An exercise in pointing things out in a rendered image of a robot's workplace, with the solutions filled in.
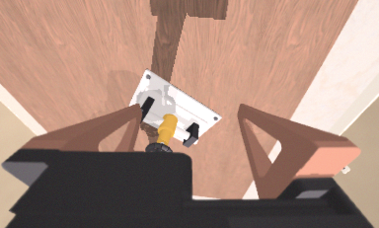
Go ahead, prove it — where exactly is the white mounting plate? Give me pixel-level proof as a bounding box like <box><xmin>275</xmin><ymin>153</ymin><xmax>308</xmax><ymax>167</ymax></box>
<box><xmin>129</xmin><ymin>69</ymin><xmax>222</xmax><ymax>137</ymax></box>

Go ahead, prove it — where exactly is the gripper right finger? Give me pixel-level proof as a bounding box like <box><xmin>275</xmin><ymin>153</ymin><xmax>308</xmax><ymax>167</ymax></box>
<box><xmin>237</xmin><ymin>104</ymin><xmax>361</xmax><ymax>198</ymax></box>

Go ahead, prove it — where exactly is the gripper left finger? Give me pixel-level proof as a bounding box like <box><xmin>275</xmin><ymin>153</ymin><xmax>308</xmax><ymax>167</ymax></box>
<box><xmin>20</xmin><ymin>104</ymin><xmax>142</xmax><ymax>152</ymax></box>

